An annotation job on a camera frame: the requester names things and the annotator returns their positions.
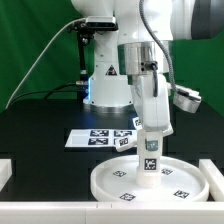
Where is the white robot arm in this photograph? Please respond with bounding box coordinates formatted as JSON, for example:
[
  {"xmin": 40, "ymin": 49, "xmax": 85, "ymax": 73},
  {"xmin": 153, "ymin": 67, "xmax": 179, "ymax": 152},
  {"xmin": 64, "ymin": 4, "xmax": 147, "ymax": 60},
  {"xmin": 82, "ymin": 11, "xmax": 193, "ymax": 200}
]
[{"xmin": 71, "ymin": 0, "xmax": 224, "ymax": 152}]

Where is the white round table top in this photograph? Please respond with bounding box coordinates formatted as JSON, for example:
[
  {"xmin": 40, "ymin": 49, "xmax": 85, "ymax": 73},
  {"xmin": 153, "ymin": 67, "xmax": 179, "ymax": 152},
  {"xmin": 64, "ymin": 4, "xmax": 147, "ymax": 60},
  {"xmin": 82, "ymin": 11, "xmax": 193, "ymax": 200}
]
[{"xmin": 90, "ymin": 155, "xmax": 209, "ymax": 202}]

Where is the white camera cable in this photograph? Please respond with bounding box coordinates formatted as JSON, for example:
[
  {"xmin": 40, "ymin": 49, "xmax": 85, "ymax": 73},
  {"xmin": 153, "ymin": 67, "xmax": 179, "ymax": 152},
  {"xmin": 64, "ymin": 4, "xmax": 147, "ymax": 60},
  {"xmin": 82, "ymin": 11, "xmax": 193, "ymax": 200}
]
[{"xmin": 5, "ymin": 19, "xmax": 87, "ymax": 110}]

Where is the white right barrier block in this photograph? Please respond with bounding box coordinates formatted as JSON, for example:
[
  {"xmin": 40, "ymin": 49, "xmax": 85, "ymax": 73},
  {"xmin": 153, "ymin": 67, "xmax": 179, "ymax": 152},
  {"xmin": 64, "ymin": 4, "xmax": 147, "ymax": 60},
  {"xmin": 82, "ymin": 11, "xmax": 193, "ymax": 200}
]
[{"xmin": 199, "ymin": 159, "xmax": 224, "ymax": 202}]

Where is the white left barrier block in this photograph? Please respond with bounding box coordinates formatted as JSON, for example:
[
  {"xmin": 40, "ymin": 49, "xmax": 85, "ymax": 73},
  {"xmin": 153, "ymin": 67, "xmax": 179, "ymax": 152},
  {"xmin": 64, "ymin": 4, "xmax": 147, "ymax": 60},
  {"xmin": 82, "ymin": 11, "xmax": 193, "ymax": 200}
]
[{"xmin": 0, "ymin": 159, "xmax": 12, "ymax": 191}]

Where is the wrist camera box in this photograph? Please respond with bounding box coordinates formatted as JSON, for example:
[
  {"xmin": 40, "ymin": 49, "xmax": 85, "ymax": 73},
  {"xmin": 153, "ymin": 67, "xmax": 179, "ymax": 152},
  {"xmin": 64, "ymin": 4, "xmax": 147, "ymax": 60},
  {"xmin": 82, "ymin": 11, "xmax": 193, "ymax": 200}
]
[{"xmin": 173, "ymin": 85, "xmax": 202, "ymax": 113}]

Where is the black cable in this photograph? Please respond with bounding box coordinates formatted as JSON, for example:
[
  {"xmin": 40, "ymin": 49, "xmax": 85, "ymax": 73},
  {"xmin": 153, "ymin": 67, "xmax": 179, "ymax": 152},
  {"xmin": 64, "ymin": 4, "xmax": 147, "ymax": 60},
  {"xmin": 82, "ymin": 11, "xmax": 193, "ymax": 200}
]
[{"xmin": 6, "ymin": 83, "xmax": 84, "ymax": 109}]

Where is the black camera on stand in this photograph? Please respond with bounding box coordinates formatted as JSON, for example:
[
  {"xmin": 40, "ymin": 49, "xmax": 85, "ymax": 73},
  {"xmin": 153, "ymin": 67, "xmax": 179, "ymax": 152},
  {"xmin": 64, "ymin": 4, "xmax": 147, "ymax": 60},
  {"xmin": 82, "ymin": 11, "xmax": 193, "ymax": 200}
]
[{"xmin": 67, "ymin": 16, "xmax": 118, "ymax": 96}]

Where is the white barrier block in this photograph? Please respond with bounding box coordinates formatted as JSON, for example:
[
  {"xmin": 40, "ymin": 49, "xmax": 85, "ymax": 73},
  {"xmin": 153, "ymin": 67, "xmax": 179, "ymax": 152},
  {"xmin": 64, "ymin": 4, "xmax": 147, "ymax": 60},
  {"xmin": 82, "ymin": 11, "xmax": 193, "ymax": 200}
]
[
  {"xmin": 0, "ymin": 159, "xmax": 12, "ymax": 191},
  {"xmin": 199, "ymin": 159, "xmax": 224, "ymax": 202}
]

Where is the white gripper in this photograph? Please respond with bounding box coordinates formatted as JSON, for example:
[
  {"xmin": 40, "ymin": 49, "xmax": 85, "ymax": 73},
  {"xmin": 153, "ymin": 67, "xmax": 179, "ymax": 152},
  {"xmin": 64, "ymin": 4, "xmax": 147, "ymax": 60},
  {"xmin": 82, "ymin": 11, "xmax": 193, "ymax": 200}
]
[{"xmin": 132, "ymin": 74, "xmax": 173, "ymax": 152}]

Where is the white marker sheet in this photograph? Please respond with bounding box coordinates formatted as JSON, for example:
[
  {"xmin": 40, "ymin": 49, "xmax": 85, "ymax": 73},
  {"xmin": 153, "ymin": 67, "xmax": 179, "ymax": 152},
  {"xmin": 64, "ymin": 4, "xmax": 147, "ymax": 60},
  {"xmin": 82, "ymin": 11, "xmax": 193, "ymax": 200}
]
[{"xmin": 65, "ymin": 129, "xmax": 136, "ymax": 148}]

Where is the white front barrier rail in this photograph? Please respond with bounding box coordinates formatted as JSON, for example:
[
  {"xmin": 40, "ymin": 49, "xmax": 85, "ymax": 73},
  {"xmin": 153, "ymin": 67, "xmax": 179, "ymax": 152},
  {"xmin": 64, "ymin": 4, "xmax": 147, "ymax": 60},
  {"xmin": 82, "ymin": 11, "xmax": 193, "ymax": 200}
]
[{"xmin": 0, "ymin": 202, "xmax": 224, "ymax": 224}]

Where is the white cross-shaped table base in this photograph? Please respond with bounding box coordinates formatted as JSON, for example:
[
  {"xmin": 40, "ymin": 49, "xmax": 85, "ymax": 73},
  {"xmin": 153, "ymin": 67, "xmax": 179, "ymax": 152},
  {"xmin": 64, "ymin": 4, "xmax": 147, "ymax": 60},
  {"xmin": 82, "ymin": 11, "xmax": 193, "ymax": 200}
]
[{"xmin": 115, "ymin": 117, "xmax": 142, "ymax": 152}]

